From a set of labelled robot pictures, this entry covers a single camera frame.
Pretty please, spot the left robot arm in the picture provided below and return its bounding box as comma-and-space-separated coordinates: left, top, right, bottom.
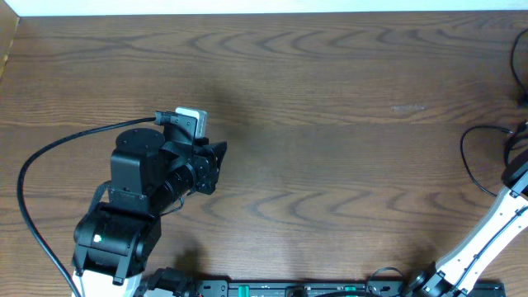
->
73, 128, 227, 296

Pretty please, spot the black usb cable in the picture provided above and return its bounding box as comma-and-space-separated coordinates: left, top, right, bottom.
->
502, 27, 528, 168
460, 125, 516, 198

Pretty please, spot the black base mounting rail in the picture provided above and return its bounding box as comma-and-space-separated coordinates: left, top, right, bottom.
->
135, 279, 507, 297

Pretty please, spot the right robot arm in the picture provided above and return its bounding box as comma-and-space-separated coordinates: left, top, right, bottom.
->
402, 152, 527, 297

